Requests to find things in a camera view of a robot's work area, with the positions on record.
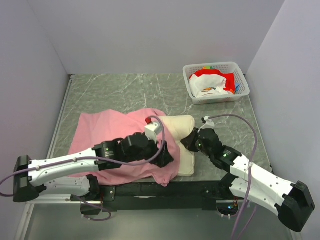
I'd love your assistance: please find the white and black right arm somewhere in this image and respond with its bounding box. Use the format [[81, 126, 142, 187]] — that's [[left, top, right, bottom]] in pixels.
[[181, 128, 316, 233]]

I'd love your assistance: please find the cream pillow with bear print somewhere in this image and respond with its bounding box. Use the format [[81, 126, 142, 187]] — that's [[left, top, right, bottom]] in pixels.
[[157, 114, 196, 177]]

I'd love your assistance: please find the white and red printed cloth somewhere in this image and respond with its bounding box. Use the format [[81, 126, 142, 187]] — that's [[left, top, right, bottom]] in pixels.
[[188, 66, 240, 98]]

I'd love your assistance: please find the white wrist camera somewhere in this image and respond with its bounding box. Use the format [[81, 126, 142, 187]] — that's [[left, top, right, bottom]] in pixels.
[[200, 116, 215, 129], [144, 117, 162, 142]]

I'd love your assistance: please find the pink pillowcase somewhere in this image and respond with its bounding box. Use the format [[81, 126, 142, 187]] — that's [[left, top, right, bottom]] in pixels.
[[67, 107, 182, 187]]

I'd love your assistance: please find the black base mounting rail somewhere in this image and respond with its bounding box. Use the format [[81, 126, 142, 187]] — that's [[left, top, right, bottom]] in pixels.
[[90, 181, 243, 212]]

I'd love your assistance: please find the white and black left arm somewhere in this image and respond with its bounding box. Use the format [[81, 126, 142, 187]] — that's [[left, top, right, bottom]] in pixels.
[[13, 132, 174, 203]]

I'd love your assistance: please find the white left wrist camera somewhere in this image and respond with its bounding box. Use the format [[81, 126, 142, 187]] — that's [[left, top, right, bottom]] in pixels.
[[144, 117, 162, 142]]

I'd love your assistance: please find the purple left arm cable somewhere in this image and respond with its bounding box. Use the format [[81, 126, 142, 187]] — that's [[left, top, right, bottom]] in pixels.
[[0, 115, 168, 222]]

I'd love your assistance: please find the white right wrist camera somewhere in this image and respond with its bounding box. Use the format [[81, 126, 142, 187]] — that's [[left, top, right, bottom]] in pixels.
[[200, 116, 215, 129]]

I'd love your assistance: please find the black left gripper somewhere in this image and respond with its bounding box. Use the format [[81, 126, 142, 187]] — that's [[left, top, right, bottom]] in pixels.
[[124, 132, 174, 168]]

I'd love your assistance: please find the white plastic mesh basket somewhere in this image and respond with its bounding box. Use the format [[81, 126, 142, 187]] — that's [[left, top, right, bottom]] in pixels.
[[183, 62, 250, 105]]

